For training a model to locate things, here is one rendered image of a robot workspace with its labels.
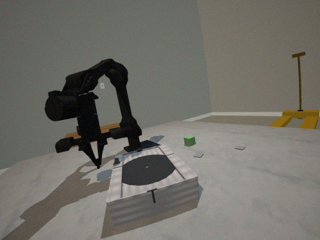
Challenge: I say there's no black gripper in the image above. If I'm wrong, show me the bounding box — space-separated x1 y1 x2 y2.
55 114 125 166

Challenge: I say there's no green cube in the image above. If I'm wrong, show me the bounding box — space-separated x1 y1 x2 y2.
184 136 196 146

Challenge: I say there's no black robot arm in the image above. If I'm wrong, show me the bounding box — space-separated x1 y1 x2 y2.
44 58 143 150

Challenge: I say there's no dark grey disc with small center hole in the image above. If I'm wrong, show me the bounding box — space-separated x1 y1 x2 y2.
122 154 175 186

